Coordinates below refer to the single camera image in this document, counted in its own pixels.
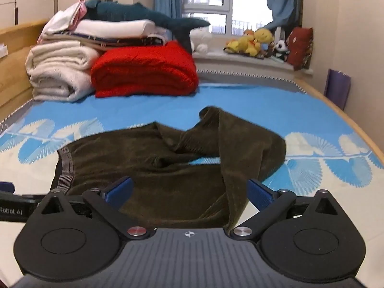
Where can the pink white cloth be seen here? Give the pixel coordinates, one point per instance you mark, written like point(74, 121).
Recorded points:
point(67, 18)

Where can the folded dark-trimmed sheets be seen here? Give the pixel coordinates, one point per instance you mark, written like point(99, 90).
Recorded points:
point(99, 42)

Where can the yellow orange plush toy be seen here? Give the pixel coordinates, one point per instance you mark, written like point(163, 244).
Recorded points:
point(241, 44)

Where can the blue shark plush toy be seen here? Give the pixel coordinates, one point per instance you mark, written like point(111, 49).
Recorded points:
point(126, 11)

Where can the cream folded blanket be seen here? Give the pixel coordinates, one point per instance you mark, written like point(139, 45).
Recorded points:
point(57, 66)

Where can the white folded towel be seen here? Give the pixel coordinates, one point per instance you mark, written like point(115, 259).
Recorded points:
point(120, 27)

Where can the panda plush toy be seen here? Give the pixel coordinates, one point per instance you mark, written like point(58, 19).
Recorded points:
point(282, 48)

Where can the white wardrobe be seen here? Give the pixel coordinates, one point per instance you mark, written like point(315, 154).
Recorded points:
point(30, 0)

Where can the yellow bear plush toy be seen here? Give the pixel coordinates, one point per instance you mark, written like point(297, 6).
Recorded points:
point(264, 36)

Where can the purple bag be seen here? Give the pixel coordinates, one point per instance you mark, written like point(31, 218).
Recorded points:
point(337, 88)

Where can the white plush toy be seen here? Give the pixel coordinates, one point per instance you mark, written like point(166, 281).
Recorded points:
point(201, 40)

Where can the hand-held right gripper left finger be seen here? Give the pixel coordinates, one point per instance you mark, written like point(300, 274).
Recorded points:
point(120, 190)

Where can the blue white printed bed sheet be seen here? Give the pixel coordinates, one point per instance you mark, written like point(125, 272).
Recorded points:
point(255, 111)

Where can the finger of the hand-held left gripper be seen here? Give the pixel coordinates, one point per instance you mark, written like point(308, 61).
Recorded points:
point(6, 187)

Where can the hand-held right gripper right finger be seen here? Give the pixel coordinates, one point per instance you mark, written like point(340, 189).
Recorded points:
point(259, 196)

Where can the window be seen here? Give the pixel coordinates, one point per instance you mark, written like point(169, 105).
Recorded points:
point(222, 6)

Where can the white wall socket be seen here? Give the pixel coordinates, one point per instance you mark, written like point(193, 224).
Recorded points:
point(2, 51)

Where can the dark olive pants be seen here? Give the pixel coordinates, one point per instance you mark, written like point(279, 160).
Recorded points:
point(168, 186)

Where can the wooden bed frame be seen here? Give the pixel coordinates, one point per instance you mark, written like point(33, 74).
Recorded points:
point(13, 75)

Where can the red patterned pillow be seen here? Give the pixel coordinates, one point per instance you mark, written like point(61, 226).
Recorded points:
point(300, 48)

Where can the white windowsill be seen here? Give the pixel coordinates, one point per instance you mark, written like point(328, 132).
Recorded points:
point(240, 60)

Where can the red folded blanket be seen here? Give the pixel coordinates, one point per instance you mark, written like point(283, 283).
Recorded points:
point(144, 69)

